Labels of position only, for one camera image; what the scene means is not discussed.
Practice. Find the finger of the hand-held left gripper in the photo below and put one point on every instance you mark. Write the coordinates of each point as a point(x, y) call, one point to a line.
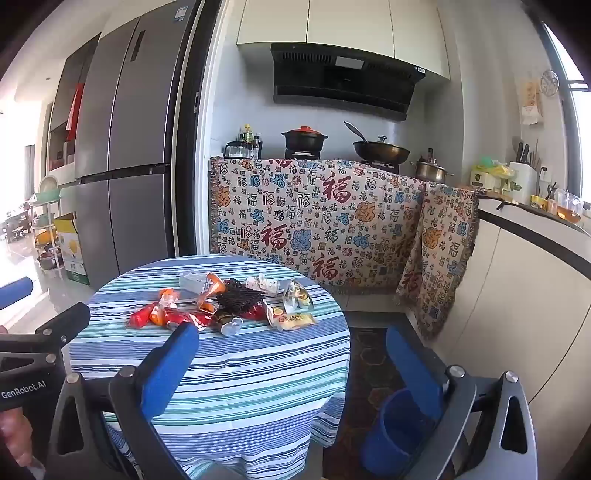
point(64, 321)
point(14, 293)

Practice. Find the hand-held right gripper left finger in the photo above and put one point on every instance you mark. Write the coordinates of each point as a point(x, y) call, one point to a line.
point(171, 369)

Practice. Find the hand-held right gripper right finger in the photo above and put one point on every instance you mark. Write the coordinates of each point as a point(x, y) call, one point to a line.
point(411, 369)

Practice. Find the red shiny snack packet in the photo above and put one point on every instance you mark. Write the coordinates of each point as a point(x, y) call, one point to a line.
point(141, 317)

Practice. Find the blue plastic basket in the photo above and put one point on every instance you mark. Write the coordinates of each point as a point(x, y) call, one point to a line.
point(392, 434)

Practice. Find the clear plastic box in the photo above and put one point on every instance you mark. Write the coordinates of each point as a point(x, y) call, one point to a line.
point(191, 282)

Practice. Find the black mesh net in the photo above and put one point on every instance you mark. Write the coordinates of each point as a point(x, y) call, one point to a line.
point(240, 297)

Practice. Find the person's left hand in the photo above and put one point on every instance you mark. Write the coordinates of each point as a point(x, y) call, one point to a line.
point(16, 438)

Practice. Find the patterned floor mat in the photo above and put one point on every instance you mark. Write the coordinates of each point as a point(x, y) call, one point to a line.
point(369, 360)

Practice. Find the yellow cardboard box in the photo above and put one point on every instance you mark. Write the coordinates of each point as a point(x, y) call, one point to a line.
point(74, 249)

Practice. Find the small orange packet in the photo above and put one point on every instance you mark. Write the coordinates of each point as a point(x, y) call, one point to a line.
point(167, 296)

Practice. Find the small white cup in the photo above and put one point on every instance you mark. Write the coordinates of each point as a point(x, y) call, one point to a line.
point(232, 327)

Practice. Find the rack with green basins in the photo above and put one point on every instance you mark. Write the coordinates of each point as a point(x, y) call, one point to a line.
point(46, 217)

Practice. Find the blue striped tablecloth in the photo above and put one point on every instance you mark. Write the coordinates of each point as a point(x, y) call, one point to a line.
point(258, 369)

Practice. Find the orange snack wrapper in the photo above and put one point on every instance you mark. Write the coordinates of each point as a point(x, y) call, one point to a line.
point(214, 284)

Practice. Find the small printed blanket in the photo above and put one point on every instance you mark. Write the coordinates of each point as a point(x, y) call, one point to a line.
point(438, 258)

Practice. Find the white orange-print packet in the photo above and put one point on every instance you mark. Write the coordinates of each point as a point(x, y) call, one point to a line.
point(276, 313)

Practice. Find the white kitchen cabinet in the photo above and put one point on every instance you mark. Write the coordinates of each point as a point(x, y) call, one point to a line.
point(521, 300)

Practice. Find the silver yellow snack packet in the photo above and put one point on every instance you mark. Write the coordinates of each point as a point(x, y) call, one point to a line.
point(298, 295)

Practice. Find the large printed blanket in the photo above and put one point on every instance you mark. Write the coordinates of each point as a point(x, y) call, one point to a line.
point(314, 221)

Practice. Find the grey refrigerator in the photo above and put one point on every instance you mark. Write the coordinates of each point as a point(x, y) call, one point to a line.
point(134, 138)

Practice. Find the steel pot with lid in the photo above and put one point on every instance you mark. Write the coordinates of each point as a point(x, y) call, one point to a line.
point(431, 170)

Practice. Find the green yellow box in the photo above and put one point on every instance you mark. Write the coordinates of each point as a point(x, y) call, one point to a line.
point(482, 179)

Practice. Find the white knife block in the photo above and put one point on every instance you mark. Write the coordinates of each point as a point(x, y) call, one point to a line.
point(521, 180)

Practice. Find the dark metal wok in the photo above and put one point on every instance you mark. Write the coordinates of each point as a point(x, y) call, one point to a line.
point(381, 150)

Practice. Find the glass jar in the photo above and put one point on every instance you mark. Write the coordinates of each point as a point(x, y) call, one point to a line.
point(568, 207)

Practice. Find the black gas stove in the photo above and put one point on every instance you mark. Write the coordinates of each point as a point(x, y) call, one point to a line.
point(302, 154)

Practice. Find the yellow cap seasoning bottle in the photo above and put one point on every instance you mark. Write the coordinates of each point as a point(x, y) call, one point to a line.
point(247, 138)

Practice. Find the metal ladle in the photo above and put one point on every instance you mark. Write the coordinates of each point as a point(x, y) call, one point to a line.
point(355, 130)

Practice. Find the black clay pot red lid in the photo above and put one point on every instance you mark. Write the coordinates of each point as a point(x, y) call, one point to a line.
point(304, 138)

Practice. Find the black range hood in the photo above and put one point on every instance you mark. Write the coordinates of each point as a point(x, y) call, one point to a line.
point(341, 83)

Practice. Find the white upper cabinets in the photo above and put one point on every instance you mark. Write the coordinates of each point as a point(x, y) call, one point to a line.
point(341, 27)

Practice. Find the wall shelf unit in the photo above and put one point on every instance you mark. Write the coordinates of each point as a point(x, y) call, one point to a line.
point(64, 115)

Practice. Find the hanging wall bag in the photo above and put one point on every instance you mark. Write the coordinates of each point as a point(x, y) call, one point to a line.
point(531, 104)

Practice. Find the dark window frame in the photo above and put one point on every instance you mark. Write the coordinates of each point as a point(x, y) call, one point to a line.
point(575, 115)

